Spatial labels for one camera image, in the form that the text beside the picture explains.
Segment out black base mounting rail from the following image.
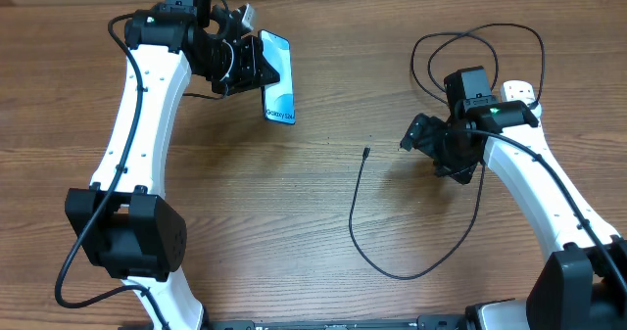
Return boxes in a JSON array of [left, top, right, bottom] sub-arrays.
[[201, 314, 478, 330]]

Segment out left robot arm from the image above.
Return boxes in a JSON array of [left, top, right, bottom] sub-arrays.
[[65, 0, 296, 329]]

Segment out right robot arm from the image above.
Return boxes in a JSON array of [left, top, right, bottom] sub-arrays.
[[400, 67, 626, 329]]

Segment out Samsung Galaxy smartphone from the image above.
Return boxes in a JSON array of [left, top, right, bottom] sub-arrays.
[[258, 29, 296, 125]]

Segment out black USB charging cable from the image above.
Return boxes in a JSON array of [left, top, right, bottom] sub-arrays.
[[348, 23, 547, 281]]

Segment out white power strip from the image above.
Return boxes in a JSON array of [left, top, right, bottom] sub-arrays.
[[500, 80, 542, 119]]

